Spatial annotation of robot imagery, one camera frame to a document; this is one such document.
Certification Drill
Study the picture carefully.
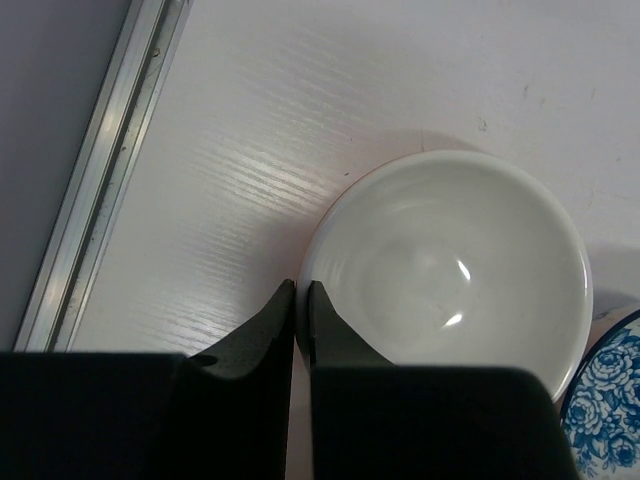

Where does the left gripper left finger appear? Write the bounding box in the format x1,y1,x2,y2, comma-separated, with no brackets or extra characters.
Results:
1,280,294,479

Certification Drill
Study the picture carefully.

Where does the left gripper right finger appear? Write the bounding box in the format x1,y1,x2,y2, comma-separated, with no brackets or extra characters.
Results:
306,281,578,479

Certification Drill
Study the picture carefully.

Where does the orange bowl white inside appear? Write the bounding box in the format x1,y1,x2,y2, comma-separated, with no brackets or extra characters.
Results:
298,150,593,398

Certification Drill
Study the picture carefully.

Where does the blue floral bowl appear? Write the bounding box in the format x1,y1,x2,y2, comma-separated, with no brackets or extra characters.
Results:
560,307,639,479

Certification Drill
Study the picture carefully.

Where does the aluminium table rail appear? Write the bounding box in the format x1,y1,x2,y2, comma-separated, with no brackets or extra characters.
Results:
13,1,191,352

